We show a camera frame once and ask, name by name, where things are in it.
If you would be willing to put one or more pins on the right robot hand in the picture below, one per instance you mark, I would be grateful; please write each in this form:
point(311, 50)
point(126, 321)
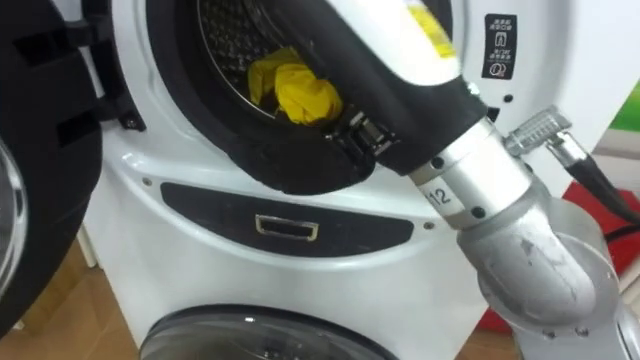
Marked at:
point(400, 75)

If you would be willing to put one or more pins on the yellow cloth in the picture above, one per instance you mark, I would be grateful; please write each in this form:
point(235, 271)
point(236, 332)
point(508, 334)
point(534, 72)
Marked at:
point(300, 92)

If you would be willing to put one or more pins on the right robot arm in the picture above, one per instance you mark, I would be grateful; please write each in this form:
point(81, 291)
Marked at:
point(525, 250)

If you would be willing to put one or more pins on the white stacked washing machines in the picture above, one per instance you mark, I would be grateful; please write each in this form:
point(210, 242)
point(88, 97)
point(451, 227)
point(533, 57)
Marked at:
point(260, 280)

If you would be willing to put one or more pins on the black round washer door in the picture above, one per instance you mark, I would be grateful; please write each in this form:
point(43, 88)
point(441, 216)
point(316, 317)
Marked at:
point(45, 150)

